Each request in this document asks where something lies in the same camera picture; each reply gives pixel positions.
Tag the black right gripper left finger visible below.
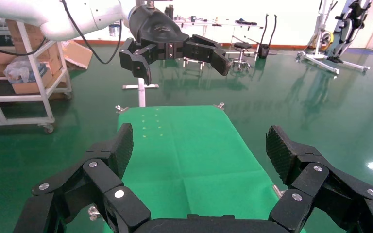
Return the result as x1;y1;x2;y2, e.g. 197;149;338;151
13;123;152;233

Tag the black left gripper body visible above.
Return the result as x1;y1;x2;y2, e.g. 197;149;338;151
128;4;190;61

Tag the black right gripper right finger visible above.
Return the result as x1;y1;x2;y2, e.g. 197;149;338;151
265;125;373;233

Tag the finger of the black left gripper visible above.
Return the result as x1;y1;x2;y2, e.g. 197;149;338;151
182;33;232;77
119;38;157;86

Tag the flat brown cardboard sheet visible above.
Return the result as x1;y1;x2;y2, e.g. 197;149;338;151
61;40;94;71

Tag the brown cardboard storage box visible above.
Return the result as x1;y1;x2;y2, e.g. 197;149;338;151
40;43;64;75
5;19;46;54
11;66;54;96
0;48;17;75

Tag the black bottle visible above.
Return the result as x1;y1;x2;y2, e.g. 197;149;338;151
164;4;175;20

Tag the white metal table leg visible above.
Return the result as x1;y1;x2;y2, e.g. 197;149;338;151
122;77;160;108

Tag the black round stool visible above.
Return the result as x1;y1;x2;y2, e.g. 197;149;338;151
231;42;253;72

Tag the black flat tool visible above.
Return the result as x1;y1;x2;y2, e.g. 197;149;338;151
235;18;258;26

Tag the small green table cloth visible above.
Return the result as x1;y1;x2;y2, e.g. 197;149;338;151
102;105;306;233

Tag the clear plastic bag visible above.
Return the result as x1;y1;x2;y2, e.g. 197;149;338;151
3;56;48;84

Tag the white metal shelf cart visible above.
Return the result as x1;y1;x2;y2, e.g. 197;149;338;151
0;20;73;134

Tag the black and white exercise machine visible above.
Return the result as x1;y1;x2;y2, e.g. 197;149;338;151
326;0;373;73

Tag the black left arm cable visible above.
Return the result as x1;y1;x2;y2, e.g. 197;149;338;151
60;0;123;65

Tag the black device with handles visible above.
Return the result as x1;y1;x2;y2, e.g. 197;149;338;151
257;13;278;60

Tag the white frame with yellow wheel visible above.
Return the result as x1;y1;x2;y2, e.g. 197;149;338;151
296;0;340;75

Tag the thin black hanging cable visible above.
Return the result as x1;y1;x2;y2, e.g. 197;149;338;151
0;38;48;58

